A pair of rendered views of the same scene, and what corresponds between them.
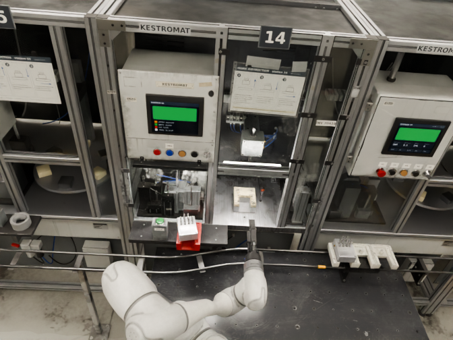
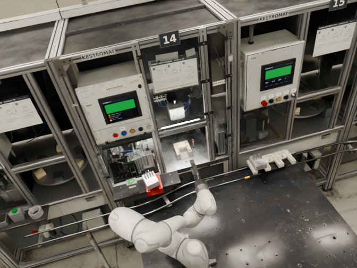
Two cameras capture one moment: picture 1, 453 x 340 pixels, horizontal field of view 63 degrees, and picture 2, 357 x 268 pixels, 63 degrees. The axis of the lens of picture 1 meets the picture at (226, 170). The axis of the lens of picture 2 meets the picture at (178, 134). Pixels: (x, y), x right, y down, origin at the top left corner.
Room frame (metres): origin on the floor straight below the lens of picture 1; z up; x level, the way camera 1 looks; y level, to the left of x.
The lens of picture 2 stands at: (-0.25, 0.02, 2.67)
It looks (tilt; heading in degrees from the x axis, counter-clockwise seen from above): 39 degrees down; 356
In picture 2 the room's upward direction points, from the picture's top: 9 degrees counter-clockwise
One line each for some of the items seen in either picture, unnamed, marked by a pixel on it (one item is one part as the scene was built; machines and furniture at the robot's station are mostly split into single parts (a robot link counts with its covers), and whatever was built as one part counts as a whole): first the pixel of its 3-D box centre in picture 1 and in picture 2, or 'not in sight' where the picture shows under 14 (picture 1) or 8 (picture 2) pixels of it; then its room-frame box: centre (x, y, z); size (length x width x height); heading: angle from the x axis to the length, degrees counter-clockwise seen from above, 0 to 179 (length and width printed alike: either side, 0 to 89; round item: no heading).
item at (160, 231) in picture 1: (160, 227); (132, 185); (1.31, 0.33, 0.97); 0.08 x 0.08 x 0.12; 4
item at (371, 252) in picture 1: (360, 258); (270, 164); (1.34, -0.81, 0.84); 0.36 x 0.14 x 0.10; 94
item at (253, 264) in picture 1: (253, 268); (202, 190); (0.99, -0.16, 1.12); 0.09 x 0.06 x 0.09; 94
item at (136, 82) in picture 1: (172, 107); (117, 102); (1.52, 0.28, 1.60); 0.42 x 0.29 x 0.46; 94
